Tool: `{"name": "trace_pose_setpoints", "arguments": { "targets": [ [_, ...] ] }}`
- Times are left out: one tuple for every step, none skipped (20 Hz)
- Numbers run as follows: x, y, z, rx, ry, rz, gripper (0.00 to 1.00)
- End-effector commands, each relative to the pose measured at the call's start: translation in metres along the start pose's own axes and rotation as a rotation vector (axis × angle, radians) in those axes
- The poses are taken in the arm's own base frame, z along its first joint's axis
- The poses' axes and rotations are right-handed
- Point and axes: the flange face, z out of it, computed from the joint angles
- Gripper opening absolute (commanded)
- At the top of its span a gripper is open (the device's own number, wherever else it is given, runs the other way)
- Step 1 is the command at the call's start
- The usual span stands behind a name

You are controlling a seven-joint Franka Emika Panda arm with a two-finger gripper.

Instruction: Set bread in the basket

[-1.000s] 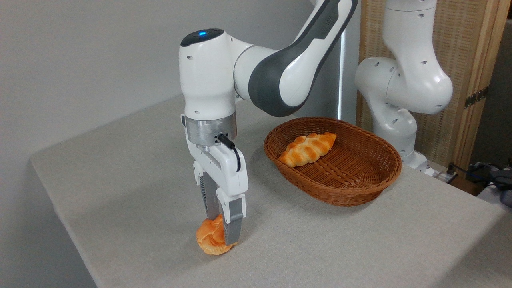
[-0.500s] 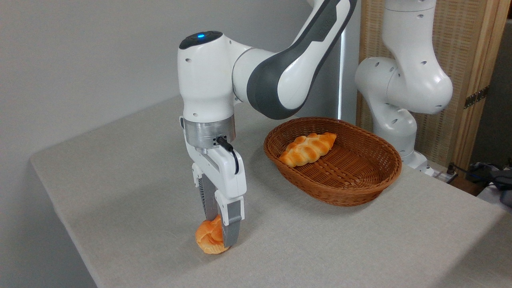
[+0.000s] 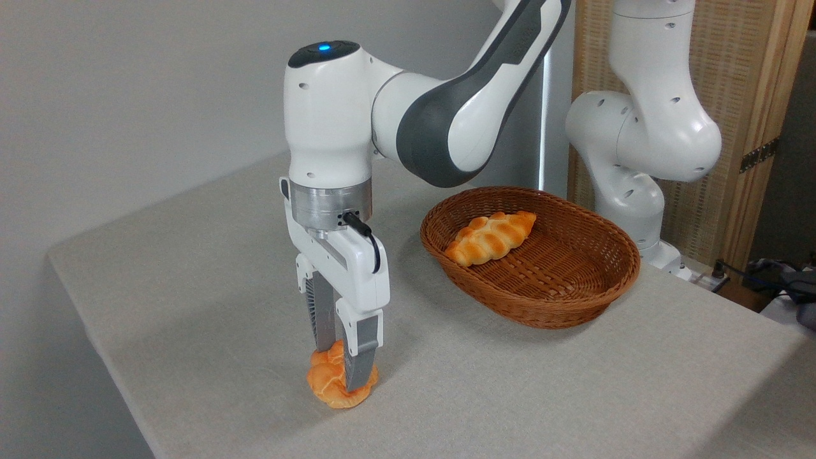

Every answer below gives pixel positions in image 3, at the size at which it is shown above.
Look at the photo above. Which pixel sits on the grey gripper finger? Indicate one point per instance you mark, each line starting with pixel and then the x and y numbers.
pixel 324 319
pixel 362 350

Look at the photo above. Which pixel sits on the long braided bread loaf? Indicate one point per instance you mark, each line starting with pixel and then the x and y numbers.
pixel 489 237

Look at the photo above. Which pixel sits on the black metal screen hinge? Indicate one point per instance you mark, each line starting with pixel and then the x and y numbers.
pixel 758 155

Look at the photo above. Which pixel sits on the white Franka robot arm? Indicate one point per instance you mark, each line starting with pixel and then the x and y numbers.
pixel 446 121

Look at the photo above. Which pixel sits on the white vertical pole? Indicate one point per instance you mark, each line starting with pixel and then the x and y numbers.
pixel 546 127

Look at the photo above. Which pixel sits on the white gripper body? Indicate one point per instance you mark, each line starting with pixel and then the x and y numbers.
pixel 357 268

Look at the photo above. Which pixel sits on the round braided bread roll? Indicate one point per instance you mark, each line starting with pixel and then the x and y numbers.
pixel 328 382

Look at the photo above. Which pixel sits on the brown wicker basket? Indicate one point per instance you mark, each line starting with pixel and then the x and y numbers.
pixel 561 280

